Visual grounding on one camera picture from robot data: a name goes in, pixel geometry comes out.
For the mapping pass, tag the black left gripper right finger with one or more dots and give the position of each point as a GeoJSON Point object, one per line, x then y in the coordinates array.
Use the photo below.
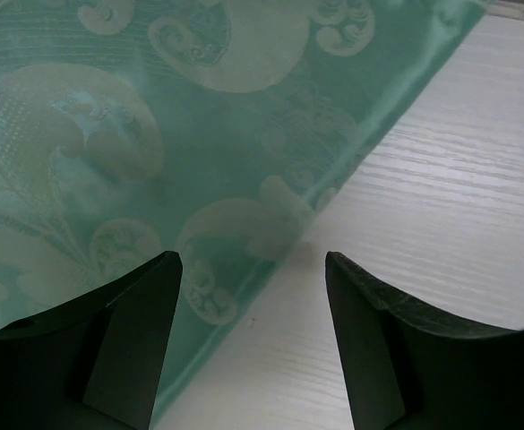
{"type": "Point", "coordinates": [411, 365]}

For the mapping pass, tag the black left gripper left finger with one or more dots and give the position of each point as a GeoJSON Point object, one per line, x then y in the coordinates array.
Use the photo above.
{"type": "Point", "coordinates": [95, 361]}

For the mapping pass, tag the green patterned cloth placemat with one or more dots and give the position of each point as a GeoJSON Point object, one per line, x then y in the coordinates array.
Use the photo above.
{"type": "Point", "coordinates": [216, 129]}

